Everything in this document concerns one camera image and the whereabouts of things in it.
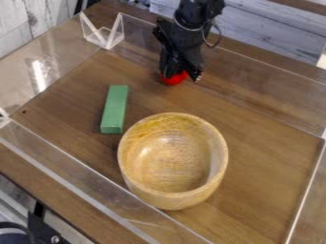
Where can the red plush strawberry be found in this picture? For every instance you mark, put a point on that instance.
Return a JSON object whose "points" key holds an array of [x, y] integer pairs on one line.
{"points": [[175, 79]]}

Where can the black clamp mount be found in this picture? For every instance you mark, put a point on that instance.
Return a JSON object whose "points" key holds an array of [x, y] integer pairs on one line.
{"points": [[36, 232]]}

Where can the green rectangular block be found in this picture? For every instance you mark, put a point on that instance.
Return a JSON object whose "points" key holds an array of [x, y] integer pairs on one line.
{"points": [[113, 110]]}

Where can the clear acrylic tray walls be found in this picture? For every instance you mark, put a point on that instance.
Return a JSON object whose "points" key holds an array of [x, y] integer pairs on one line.
{"points": [[267, 110]]}

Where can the wooden bowl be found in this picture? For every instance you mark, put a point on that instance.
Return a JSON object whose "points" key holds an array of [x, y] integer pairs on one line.
{"points": [[172, 157]]}

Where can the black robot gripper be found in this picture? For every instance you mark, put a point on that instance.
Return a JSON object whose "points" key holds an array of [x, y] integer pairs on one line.
{"points": [[181, 37]]}

